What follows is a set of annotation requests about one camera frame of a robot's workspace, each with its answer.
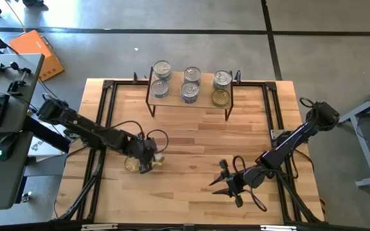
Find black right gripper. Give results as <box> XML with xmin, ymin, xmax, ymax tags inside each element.
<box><xmin>209</xmin><ymin>159</ymin><xmax>253</xmax><ymax>209</ymax></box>

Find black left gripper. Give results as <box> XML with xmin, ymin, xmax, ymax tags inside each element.
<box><xmin>125</xmin><ymin>137</ymin><xmax>159</xmax><ymax>175</ymax></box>

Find teal label tuna can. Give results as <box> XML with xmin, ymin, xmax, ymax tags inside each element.
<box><xmin>153</xmin><ymin>60</ymin><xmax>173</xmax><ymax>81</ymax></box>
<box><xmin>150</xmin><ymin>79</ymin><xmax>170</xmax><ymax>99</ymax></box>

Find green label gold lid can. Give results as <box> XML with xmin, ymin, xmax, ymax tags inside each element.
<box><xmin>123</xmin><ymin>156</ymin><xmax>141</xmax><ymax>173</ymax></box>
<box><xmin>211</xmin><ymin>89</ymin><xmax>231</xmax><ymax>108</ymax></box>

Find purple label tuna can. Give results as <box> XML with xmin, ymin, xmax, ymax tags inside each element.
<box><xmin>183</xmin><ymin>66</ymin><xmax>202</xmax><ymax>85</ymax></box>

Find wooden shelf black metal legs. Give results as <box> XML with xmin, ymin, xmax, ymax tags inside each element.
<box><xmin>145</xmin><ymin>65</ymin><xmax>234</xmax><ymax>122</ymax></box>

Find white box with logo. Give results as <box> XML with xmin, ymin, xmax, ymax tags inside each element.
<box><xmin>27</xmin><ymin>136</ymin><xmax>67</xmax><ymax>163</ymax></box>

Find black desk support beam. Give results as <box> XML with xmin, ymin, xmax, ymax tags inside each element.
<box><xmin>21</xmin><ymin>115</ymin><xmax>72</xmax><ymax>153</ymax></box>

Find black computer mouse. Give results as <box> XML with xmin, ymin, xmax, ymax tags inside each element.
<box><xmin>0</xmin><ymin>133</ymin><xmax>20</xmax><ymax>162</ymax></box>

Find grey metal stand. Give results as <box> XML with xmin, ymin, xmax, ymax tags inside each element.
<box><xmin>333</xmin><ymin>80</ymin><xmax>370</xmax><ymax>189</ymax></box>

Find orange equipment case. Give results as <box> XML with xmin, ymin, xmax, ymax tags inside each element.
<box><xmin>8</xmin><ymin>30</ymin><xmax>66</xmax><ymax>82</ymax></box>

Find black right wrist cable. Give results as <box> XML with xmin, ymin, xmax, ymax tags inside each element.
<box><xmin>232</xmin><ymin>155</ymin><xmax>269</xmax><ymax>213</ymax></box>

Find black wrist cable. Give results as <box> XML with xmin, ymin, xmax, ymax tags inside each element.
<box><xmin>107</xmin><ymin>120</ymin><xmax>170</xmax><ymax>154</ymax></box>
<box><xmin>232</xmin><ymin>155</ymin><xmax>269</xmax><ymax>213</ymax></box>

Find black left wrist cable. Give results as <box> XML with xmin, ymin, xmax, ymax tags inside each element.
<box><xmin>107</xmin><ymin>120</ymin><xmax>170</xmax><ymax>154</ymax></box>

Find silver metal bracket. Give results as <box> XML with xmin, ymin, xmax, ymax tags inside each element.
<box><xmin>260</xmin><ymin>225</ymin><xmax>297</xmax><ymax>231</ymax></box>
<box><xmin>81</xmin><ymin>223</ymin><xmax>119</xmax><ymax>231</ymax></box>

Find black aluminium table frame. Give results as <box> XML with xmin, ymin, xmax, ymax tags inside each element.
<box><xmin>51</xmin><ymin>78</ymin><xmax>326</xmax><ymax>225</ymax></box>

